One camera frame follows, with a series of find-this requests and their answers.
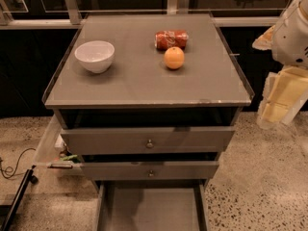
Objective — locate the white ceramic bowl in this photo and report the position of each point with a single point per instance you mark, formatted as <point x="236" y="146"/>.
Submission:
<point x="95" y="56"/>

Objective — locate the black metal stand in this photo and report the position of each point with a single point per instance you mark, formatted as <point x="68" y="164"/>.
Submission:
<point x="8" y="211"/>

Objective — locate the orange fruit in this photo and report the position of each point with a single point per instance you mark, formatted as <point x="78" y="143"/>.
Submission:
<point x="174" y="58"/>

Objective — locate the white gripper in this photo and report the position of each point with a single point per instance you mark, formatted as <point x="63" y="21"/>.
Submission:
<point x="291" y="40"/>

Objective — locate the grey top drawer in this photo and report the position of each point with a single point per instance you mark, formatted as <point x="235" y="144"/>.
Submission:
<point x="101" y="141"/>

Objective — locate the crushed red soda can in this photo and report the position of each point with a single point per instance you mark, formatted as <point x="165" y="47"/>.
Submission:
<point x="171" y="38"/>

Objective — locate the grey middle drawer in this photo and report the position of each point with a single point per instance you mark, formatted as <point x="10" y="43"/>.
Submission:
<point x="150" y="170"/>

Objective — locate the grey drawer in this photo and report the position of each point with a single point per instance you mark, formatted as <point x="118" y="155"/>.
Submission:
<point x="150" y="170"/>
<point x="101" y="141"/>
<point x="158" y="205"/>

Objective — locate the grey drawer cabinet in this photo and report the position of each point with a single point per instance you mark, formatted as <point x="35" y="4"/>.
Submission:
<point x="140" y="91"/>

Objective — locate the grey bottom drawer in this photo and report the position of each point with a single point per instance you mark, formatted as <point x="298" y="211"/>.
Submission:
<point x="158" y="205"/>

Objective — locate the metal window railing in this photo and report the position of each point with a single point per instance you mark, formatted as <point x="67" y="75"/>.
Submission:
<point x="43" y="13"/>

